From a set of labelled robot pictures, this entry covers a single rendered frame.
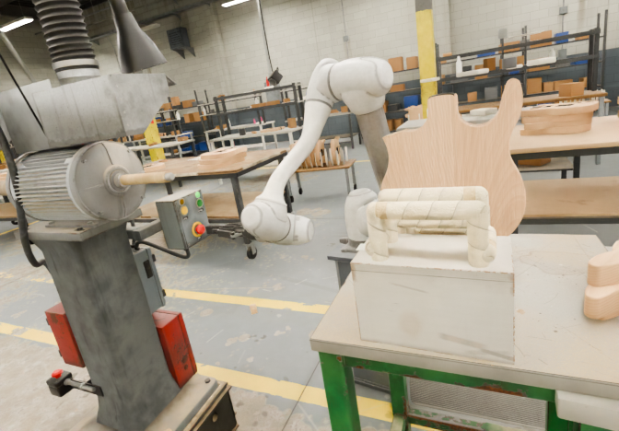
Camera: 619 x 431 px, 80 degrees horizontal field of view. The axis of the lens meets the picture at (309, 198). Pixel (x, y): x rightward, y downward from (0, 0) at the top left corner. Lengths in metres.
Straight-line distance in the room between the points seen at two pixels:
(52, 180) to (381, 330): 1.05
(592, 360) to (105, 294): 1.36
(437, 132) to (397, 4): 11.22
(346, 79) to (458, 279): 0.82
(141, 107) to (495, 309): 0.88
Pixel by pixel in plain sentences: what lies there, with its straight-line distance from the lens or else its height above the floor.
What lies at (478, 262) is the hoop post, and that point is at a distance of 0.66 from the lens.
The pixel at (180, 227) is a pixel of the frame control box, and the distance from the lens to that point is 1.47.
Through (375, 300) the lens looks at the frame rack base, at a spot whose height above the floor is 1.03.
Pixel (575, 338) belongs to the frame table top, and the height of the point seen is 0.93.
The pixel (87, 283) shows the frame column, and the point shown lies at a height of 0.93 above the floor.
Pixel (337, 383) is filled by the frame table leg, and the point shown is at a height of 0.81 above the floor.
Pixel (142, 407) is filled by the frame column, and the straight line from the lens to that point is 1.73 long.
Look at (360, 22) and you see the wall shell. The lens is 12.32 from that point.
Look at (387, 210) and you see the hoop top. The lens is 0.65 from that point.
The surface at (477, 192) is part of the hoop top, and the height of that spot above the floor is 1.21.
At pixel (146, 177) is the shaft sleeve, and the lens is 1.18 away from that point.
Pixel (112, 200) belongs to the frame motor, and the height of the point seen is 1.20.
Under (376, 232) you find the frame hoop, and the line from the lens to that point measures 0.67.
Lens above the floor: 1.41
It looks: 15 degrees down
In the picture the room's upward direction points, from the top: 9 degrees counter-clockwise
